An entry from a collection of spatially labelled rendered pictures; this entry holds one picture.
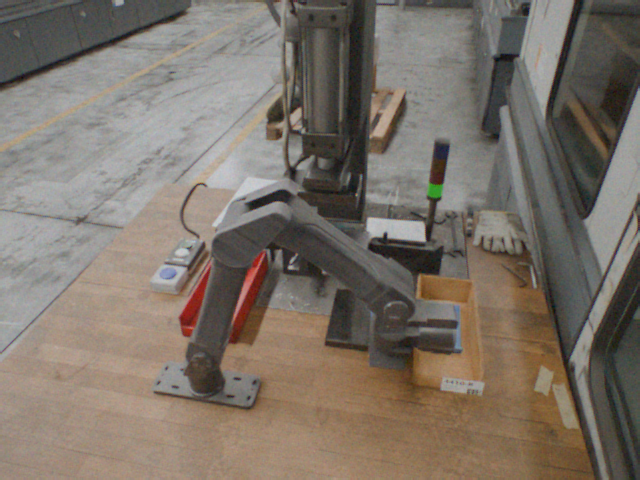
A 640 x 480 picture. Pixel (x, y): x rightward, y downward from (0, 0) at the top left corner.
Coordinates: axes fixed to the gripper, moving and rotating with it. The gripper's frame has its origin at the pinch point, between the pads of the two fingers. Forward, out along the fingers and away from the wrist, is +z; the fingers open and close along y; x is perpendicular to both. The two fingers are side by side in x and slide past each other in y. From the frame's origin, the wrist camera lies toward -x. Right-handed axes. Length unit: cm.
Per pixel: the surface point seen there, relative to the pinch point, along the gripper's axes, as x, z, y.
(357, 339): 5.6, 3.4, 2.1
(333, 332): 10.7, 4.1, 3.2
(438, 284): -11.2, 8.5, 17.5
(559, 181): -49, 30, 61
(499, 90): -85, 201, 253
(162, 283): 52, 8, 11
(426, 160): -32, 218, 195
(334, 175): 13.3, -8.9, 33.3
